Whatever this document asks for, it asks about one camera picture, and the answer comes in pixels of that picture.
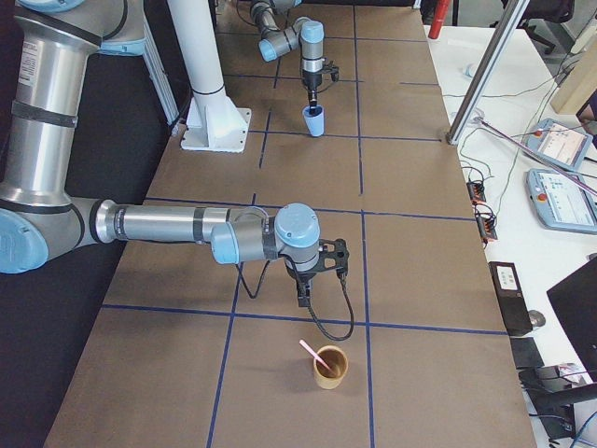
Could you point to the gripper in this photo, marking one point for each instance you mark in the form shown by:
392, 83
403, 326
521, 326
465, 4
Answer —
312, 80
298, 274

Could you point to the blue cup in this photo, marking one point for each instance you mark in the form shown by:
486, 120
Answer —
314, 118

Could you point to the tan bamboo cup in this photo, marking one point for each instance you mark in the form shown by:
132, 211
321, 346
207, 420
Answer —
329, 375

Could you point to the white support pole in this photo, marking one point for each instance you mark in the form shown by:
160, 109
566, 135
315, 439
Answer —
214, 122

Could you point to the red cylinder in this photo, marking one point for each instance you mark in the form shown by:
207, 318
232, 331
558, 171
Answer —
440, 13

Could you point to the orange connector board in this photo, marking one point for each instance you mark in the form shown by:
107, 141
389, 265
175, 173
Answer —
476, 191
486, 222

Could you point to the black power brick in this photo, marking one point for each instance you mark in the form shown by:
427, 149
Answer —
510, 298

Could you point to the upper teach pendant tablet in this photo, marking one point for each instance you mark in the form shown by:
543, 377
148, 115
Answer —
564, 146

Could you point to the teach pendant tablet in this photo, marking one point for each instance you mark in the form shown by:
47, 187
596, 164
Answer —
560, 204
564, 146

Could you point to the lower teach pendant tablet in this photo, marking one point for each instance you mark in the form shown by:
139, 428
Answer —
560, 204

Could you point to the aluminium frame post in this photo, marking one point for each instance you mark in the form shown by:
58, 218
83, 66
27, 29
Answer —
501, 35

